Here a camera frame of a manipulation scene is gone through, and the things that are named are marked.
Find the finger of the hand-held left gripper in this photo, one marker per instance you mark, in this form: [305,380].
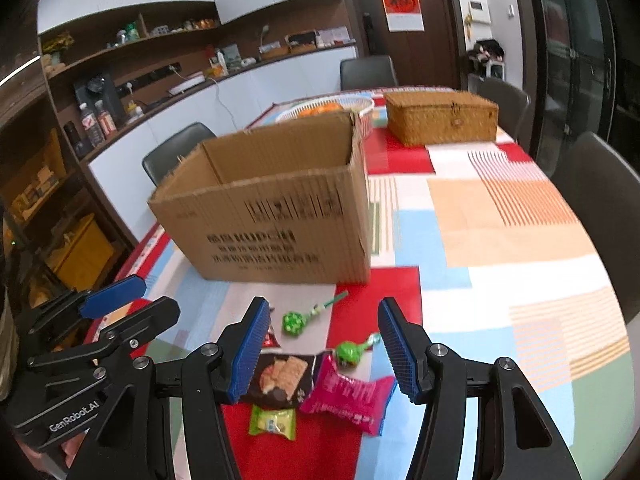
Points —
[115,295]
[145,320]

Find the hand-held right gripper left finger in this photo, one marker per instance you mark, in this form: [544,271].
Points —
[247,355]

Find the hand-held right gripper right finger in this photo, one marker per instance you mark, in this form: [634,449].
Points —
[402,355]

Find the red-brown snack packet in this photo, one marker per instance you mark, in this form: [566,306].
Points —
[271,337]

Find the black snack packet food picture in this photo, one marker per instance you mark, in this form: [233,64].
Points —
[285,375]

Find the green lollipop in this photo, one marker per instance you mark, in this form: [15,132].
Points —
[293,323]
[347,352]

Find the pink snack packet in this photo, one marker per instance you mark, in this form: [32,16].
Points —
[345,395]

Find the small green snack packet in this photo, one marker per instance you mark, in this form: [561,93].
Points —
[272,422]

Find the brown cardboard box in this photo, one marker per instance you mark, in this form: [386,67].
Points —
[275,230]

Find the person's left hand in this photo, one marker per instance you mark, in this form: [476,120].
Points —
[70,449]

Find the yellow storage box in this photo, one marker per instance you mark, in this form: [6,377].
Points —
[82,252]

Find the colourful patchwork tablecloth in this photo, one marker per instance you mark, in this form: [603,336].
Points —
[500,260]

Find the dark wooden shelf unit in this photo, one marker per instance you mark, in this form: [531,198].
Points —
[30,175]

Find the grey dining chair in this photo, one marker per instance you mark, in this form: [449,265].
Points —
[600,195]
[170,152]
[369,72]
[505,105]

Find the clear water bottle red label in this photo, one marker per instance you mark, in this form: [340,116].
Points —
[91,127]
[106,119]

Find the black coffee machine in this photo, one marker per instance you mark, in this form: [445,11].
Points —
[100,92]

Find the woven wicker lidded basket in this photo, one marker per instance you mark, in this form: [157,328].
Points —
[440,117]

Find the white plastic fruit basket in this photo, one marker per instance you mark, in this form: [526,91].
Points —
[362,105]

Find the pile of orange fruit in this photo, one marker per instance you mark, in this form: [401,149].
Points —
[320,109]

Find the yellow flower bunch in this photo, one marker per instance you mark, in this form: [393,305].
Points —
[57,42]

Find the white desk lamp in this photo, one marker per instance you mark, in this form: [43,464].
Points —
[264,37]

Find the white stool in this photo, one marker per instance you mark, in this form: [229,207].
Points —
[496,71]

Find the dark brown door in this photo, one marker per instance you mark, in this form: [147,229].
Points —
[435,55]

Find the dark plush bag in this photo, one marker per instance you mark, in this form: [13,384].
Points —
[485,51]

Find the black framed glass door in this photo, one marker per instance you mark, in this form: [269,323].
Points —
[575,60]

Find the red and white door poster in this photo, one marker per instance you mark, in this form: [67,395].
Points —
[400,2]

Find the wooden wall shelf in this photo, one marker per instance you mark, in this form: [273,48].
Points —
[100,52]

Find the white wall intercom panel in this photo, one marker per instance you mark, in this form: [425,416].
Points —
[478,13]

